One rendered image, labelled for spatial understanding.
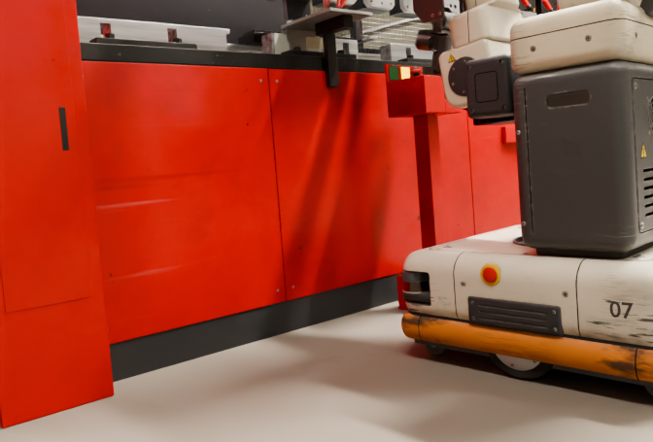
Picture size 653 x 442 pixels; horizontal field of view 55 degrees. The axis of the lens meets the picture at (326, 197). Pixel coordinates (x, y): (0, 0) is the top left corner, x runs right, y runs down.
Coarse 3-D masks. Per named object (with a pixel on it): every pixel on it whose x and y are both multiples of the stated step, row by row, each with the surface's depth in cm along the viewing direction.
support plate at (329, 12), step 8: (328, 8) 194; (336, 8) 195; (312, 16) 200; (320, 16) 200; (328, 16) 201; (336, 16) 201; (360, 16) 204; (368, 16) 205; (288, 24) 210; (296, 24) 210; (304, 24) 211; (312, 24) 212
